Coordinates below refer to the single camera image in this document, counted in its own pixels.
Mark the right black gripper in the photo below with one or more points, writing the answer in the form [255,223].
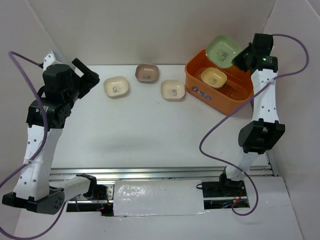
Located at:
[237,61]

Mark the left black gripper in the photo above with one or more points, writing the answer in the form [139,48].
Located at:
[89,80]

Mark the cream square plate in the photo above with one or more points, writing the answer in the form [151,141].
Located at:
[172,90]
[115,87]

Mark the green square plate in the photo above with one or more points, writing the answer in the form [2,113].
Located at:
[222,50]

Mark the yellow square plate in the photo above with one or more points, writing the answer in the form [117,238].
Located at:
[214,77]

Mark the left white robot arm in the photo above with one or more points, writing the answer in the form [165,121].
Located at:
[46,120]

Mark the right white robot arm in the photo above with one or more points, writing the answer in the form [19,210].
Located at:
[264,130]

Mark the orange plastic bin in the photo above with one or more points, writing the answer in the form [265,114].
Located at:
[235,91]

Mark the brown square plate rear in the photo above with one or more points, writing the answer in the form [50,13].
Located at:
[147,73]

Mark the white foil cover plate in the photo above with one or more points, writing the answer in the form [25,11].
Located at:
[157,198]

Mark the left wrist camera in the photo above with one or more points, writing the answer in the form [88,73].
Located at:
[49,59]

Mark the aluminium rail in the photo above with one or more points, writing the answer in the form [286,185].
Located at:
[106,174]

